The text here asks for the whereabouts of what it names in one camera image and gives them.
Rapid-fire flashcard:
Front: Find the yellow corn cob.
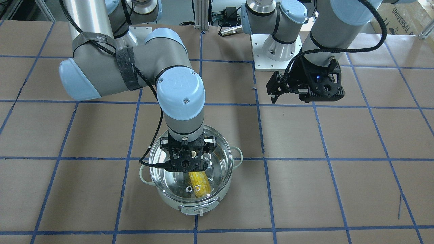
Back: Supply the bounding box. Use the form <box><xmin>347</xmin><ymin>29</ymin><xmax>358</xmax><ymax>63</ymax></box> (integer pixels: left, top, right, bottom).
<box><xmin>189</xmin><ymin>171</ymin><xmax>212</xmax><ymax>198</ymax></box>

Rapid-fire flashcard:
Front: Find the black power brick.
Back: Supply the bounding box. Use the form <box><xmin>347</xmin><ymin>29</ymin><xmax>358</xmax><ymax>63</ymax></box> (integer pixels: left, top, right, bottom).
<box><xmin>223</xmin><ymin>7</ymin><xmax>238</xmax><ymax>26</ymax></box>

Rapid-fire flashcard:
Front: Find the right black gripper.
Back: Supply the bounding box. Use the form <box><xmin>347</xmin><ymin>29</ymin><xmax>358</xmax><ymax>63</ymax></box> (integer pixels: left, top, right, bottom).
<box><xmin>159</xmin><ymin>134</ymin><xmax>217</xmax><ymax>173</ymax></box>

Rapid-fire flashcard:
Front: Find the pale green cooking pot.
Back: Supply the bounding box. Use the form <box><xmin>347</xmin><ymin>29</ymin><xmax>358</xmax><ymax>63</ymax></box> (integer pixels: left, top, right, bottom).
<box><xmin>139</xmin><ymin>146</ymin><xmax>243</xmax><ymax>215</ymax></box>

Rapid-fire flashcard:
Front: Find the silver cable connector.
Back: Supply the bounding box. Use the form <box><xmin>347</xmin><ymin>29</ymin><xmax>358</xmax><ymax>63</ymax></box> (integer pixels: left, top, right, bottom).
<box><xmin>219</xmin><ymin>26</ymin><xmax>243</xmax><ymax>37</ymax></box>

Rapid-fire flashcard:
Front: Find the aluminium frame post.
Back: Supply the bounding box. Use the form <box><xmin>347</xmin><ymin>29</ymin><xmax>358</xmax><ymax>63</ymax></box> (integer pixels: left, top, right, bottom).
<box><xmin>193</xmin><ymin>0</ymin><xmax>210</xmax><ymax>32</ymax></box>

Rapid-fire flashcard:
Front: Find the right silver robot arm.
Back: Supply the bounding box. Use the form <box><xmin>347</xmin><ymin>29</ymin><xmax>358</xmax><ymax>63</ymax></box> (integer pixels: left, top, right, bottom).
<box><xmin>59</xmin><ymin>0</ymin><xmax>217</xmax><ymax>173</ymax></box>

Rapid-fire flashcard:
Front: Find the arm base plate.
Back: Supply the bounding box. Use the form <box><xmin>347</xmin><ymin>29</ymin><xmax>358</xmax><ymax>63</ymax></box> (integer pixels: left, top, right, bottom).
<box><xmin>123</xmin><ymin>26</ymin><xmax>153</xmax><ymax>46</ymax></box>
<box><xmin>251</xmin><ymin>34</ymin><xmax>302</xmax><ymax>72</ymax></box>

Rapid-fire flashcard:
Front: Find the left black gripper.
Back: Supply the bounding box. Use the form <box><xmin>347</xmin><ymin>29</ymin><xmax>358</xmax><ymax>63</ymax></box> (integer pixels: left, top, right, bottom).
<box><xmin>266</xmin><ymin>56</ymin><xmax>345</xmax><ymax>104</ymax></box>

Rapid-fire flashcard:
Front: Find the cardboard box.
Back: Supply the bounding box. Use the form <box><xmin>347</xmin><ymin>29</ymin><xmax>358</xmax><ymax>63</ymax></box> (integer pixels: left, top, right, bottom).
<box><xmin>377</xmin><ymin>0</ymin><xmax>434</xmax><ymax>35</ymax></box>

